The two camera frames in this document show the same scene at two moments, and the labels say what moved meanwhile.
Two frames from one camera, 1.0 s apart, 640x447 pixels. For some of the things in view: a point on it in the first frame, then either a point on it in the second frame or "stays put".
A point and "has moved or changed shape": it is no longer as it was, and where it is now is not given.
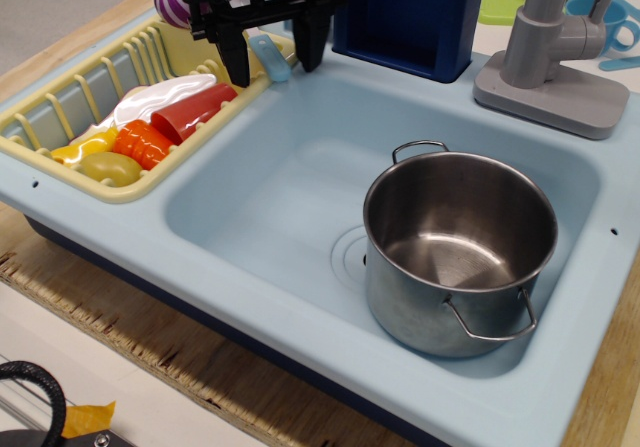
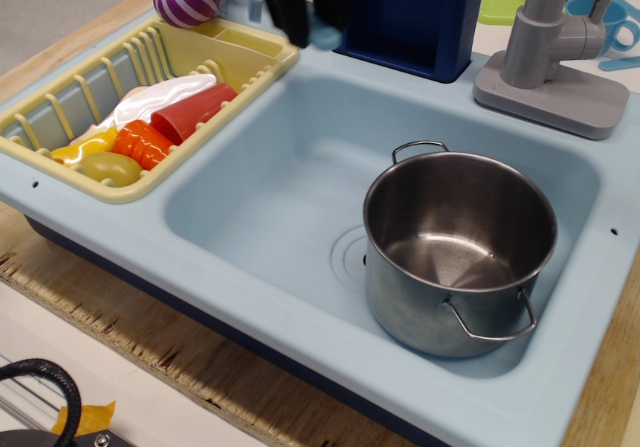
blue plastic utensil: x=620 y=63 stays put
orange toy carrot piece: x=141 y=142 stays put
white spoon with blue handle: x=277 y=66 has moved or changed shape
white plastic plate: x=140 y=104 stays put
